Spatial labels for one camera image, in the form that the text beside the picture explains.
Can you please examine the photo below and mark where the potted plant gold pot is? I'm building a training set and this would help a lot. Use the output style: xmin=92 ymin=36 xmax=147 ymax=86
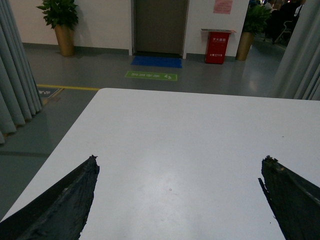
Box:
xmin=235 ymin=4 xmax=272 ymax=62
xmin=37 ymin=0 xmax=79 ymax=57

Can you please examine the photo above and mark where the blue floor mat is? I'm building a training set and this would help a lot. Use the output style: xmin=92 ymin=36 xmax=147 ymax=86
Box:
xmin=130 ymin=55 xmax=182 ymax=68

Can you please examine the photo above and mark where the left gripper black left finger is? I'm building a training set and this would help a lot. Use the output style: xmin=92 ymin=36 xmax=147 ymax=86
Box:
xmin=0 ymin=155 xmax=100 ymax=240

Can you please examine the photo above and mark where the right potted plant gold pot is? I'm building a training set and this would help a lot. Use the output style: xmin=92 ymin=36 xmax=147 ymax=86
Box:
xmin=235 ymin=4 xmax=272 ymax=62

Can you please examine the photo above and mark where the red fire extinguisher box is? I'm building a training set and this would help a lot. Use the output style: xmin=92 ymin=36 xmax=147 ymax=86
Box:
xmin=201 ymin=28 xmax=236 ymax=64

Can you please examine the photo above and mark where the green floor sign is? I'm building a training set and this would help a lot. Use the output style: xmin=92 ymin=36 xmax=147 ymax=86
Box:
xmin=125 ymin=71 xmax=178 ymax=81

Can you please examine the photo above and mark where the grey curtain right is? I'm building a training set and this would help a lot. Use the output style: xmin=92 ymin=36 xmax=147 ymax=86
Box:
xmin=268 ymin=0 xmax=320 ymax=101

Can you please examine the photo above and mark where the grey curtain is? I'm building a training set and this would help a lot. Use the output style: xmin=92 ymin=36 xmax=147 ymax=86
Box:
xmin=268 ymin=0 xmax=320 ymax=101
xmin=0 ymin=0 xmax=43 ymax=144

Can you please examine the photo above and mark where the pink wall notice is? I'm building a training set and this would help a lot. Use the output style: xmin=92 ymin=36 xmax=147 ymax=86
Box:
xmin=213 ymin=0 xmax=233 ymax=15

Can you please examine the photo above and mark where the left potted plant gold pot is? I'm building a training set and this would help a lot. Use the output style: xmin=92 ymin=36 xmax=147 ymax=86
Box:
xmin=37 ymin=0 xmax=79 ymax=57

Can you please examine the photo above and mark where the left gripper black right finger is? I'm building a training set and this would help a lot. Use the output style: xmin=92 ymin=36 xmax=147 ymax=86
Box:
xmin=258 ymin=155 xmax=320 ymax=240

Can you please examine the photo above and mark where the grey curtain left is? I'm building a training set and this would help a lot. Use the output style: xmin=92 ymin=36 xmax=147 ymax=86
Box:
xmin=0 ymin=0 xmax=43 ymax=144

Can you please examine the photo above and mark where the grey door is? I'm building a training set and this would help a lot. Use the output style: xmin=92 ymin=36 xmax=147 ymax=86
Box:
xmin=133 ymin=0 xmax=189 ymax=57

